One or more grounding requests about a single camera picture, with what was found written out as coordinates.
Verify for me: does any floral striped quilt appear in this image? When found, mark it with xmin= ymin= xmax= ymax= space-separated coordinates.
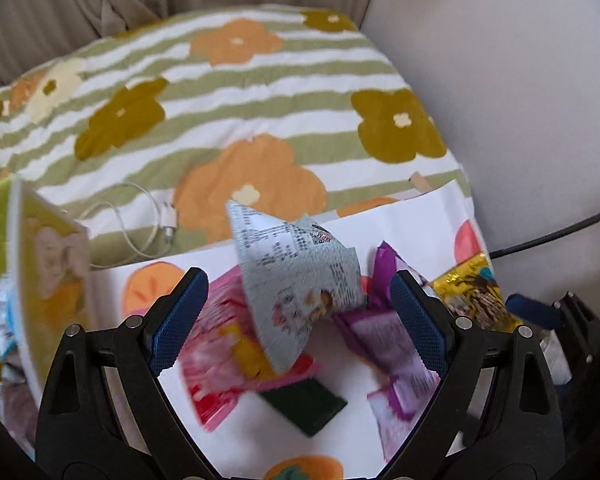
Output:
xmin=0 ymin=6 xmax=466 ymax=266

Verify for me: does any yellow gold snack packet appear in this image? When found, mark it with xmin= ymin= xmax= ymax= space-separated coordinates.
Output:
xmin=429 ymin=252 xmax=524 ymax=333

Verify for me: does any black cable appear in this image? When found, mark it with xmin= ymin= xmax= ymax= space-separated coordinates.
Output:
xmin=488 ymin=201 xmax=600 ymax=261

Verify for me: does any purple snack bag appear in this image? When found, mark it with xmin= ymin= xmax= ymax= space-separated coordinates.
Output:
xmin=332 ymin=242 xmax=440 ymax=460

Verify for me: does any dark green snack packet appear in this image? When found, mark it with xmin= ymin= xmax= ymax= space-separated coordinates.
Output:
xmin=259 ymin=378 xmax=348 ymax=438

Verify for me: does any green cardboard box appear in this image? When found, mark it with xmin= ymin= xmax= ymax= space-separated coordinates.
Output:
xmin=0 ymin=176 xmax=96 ymax=402

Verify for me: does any pink white snack bag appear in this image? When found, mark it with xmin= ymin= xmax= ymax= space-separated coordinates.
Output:
xmin=178 ymin=266 xmax=321 ymax=431

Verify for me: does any white charging cable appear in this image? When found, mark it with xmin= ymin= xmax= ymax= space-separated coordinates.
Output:
xmin=76 ymin=181 xmax=179 ymax=270

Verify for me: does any grey white snack bag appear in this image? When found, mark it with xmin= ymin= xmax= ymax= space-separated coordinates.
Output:
xmin=226 ymin=200 xmax=365 ymax=374

